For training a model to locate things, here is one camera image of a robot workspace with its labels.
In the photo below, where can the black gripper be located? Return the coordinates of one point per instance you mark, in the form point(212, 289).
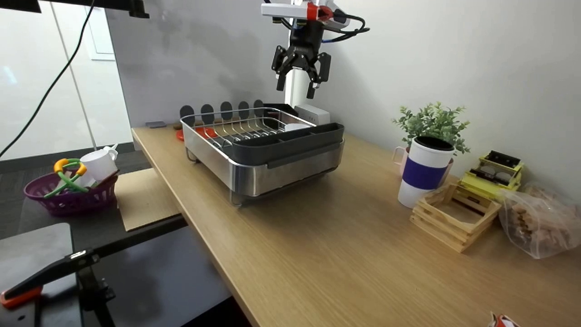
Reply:
point(303, 51)

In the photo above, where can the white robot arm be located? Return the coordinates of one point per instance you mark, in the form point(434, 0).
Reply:
point(296, 84)

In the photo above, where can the steel dish rack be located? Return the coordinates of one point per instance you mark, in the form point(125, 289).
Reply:
point(257, 149)

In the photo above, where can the potted green plant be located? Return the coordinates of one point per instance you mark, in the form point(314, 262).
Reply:
point(432, 120)

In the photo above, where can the white tumbler with blue sleeve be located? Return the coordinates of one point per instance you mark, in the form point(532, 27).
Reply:
point(425, 165)

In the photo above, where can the white pitcher in basket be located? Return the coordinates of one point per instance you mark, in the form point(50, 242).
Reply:
point(98, 165)

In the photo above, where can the purple basket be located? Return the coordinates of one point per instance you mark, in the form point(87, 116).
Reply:
point(69, 202)

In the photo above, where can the clear plastic snack bag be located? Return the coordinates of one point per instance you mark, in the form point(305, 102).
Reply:
point(539, 220)

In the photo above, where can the black tripod clamp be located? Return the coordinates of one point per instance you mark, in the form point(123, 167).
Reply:
point(92, 291)

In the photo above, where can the small red white toy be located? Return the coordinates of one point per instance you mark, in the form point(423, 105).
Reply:
point(501, 320)

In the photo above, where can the wrist camera white red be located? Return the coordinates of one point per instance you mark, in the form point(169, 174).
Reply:
point(306, 9)

